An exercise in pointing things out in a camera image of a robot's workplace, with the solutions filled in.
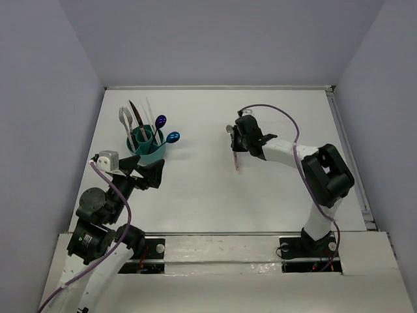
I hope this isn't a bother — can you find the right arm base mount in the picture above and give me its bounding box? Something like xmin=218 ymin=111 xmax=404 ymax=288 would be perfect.
xmin=275 ymin=230 xmax=343 ymax=273

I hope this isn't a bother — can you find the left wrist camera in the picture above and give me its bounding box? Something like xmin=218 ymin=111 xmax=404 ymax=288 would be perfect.
xmin=91 ymin=150 xmax=119 ymax=172

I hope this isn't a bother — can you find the purple metallic spoon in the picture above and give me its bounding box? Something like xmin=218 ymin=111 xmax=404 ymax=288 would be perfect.
xmin=147 ymin=115 xmax=167 ymax=154

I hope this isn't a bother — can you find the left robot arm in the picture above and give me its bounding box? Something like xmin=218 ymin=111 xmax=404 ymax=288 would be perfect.
xmin=38 ymin=151 xmax=165 ymax=312

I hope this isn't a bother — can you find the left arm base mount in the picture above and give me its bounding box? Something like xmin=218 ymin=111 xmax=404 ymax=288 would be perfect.
xmin=119 ymin=226 xmax=165 ymax=275

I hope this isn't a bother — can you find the pink handled fork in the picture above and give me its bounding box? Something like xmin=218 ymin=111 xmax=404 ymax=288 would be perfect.
xmin=123 ymin=107 xmax=133 ymax=132
xmin=119 ymin=107 xmax=135 ymax=152

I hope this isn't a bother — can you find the silver spoon pink handle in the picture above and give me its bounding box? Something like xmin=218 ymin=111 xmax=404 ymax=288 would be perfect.
xmin=225 ymin=125 xmax=240 ymax=171

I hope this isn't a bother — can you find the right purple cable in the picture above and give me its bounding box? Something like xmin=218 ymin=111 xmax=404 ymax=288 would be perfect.
xmin=237 ymin=104 xmax=341 ymax=271

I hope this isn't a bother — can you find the blue metallic spoon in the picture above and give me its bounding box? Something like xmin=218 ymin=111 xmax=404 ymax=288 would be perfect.
xmin=154 ymin=131 xmax=180 ymax=152

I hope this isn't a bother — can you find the teal handled knife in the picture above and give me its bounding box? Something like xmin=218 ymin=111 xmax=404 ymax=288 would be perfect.
xmin=128 ymin=100 xmax=143 ymax=127

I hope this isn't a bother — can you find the teal divided utensil holder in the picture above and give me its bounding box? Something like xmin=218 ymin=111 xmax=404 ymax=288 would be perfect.
xmin=126 ymin=125 xmax=167 ymax=166

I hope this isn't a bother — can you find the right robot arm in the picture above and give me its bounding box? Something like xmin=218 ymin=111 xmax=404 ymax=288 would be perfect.
xmin=226 ymin=115 xmax=354 ymax=260

